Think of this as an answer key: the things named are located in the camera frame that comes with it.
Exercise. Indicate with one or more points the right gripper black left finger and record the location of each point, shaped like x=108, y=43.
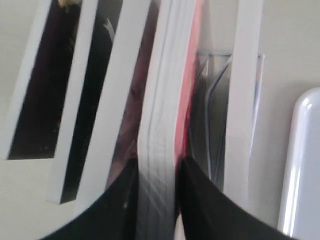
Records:
x=113, y=216

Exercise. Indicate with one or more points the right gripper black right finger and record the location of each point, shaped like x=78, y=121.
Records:
x=208, y=214

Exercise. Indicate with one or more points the grey cat title book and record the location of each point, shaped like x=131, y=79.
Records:
x=137, y=20

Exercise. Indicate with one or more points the red spine book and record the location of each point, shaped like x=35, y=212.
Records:
x=165, y=113

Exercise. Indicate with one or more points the dark brown book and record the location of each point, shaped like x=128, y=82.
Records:
x=32, y=122

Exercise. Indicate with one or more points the black book white title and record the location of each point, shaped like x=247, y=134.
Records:
x=91, y=53

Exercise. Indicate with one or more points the white rectangular tray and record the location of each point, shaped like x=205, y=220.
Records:
x=299, y=212

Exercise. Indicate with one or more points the white wire book rack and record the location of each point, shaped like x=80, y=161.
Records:
x=209, y=109

